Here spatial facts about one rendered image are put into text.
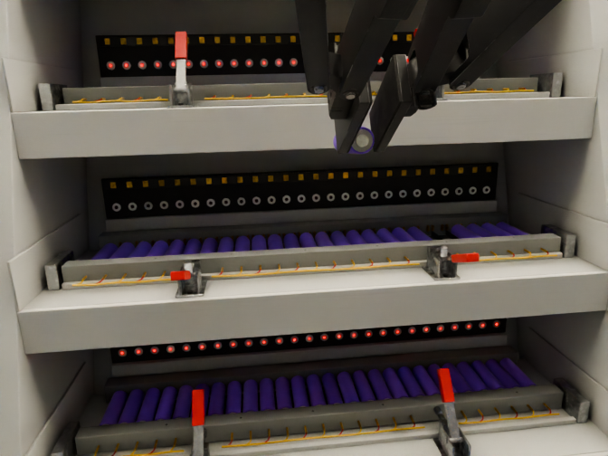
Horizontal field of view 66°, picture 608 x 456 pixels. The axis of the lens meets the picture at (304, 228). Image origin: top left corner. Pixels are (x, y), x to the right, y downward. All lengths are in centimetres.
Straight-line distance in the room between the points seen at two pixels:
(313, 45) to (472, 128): 35
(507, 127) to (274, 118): 25
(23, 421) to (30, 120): 29
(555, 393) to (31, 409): 58
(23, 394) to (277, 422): 26
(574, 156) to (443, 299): 24
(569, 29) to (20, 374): 70
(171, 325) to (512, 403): 40
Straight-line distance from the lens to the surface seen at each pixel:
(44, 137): 53
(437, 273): 52
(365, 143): 33
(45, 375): 59
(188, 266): 49
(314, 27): 21
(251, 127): 49
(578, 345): 67
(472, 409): 62
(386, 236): 60
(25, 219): 55
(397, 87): 28
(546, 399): 66
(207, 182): 64
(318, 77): 24
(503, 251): 59
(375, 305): 50
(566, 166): 66
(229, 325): 49
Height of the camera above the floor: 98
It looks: 2 degrees up
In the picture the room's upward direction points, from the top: 3 degrees counter-clockwise
